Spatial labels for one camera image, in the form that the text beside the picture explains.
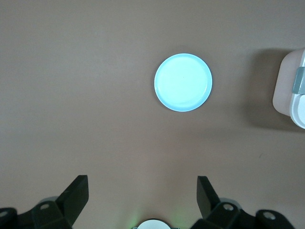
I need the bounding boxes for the light blue round plate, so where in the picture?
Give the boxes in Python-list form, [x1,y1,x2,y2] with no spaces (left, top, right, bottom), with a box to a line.
[153,53,213,112]

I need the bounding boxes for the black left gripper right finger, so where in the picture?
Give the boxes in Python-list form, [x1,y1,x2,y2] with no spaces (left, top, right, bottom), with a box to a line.
[190,176,295,229]

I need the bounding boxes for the white storage box grey latches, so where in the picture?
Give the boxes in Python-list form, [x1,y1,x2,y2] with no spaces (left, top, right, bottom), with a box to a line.
[272,47,305,130]

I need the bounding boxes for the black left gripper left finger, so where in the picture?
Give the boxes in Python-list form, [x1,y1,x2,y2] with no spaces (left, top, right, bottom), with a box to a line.
[0,175,90,229]

